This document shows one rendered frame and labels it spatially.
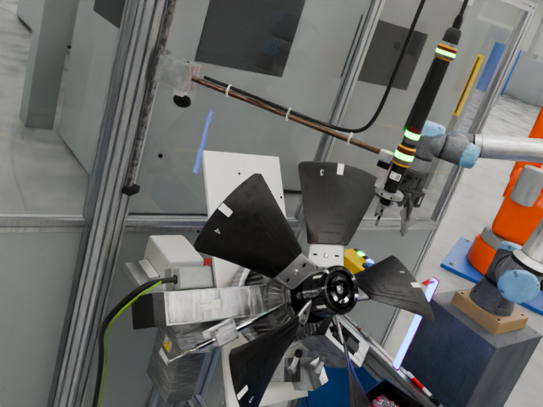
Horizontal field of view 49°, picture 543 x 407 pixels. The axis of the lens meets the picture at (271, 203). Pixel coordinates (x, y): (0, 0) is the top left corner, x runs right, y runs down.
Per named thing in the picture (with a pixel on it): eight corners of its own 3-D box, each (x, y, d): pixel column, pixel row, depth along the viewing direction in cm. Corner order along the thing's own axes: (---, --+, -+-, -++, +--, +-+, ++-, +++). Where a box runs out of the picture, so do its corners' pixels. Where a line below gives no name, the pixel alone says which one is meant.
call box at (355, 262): (326, 274, 207) (336, 248, 203) (347, 273, 213) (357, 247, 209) (355, 300, 195) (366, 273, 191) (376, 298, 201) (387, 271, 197)
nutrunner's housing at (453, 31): (375, 203, 144) (451, 12, 127) (378, 199, 147) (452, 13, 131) (390, 209, 143) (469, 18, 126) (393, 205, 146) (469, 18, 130)
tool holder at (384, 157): (364, 189, 142) (378, 152, 139) (369, 183, 148) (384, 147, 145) (399, 204, 140) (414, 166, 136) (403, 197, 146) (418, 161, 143)
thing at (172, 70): (149, 81, 155) (156, 49, 152) (162, 80, 162) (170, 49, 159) (183, 94, 153) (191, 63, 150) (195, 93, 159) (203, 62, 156)
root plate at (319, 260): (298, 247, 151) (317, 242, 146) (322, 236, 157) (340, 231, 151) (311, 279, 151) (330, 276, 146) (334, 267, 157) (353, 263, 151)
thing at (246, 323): (284, 308, 150) (166, 367, 128) (281, 300, 150) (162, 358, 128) (289, 308, 148) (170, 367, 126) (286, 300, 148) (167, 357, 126)
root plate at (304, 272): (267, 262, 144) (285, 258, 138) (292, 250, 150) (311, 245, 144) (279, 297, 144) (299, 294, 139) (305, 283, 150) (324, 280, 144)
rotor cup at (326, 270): (277, 278, 148) (311, 271, 137) (317, 258, 157) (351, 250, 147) (298, 333, 148) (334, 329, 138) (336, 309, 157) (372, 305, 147)
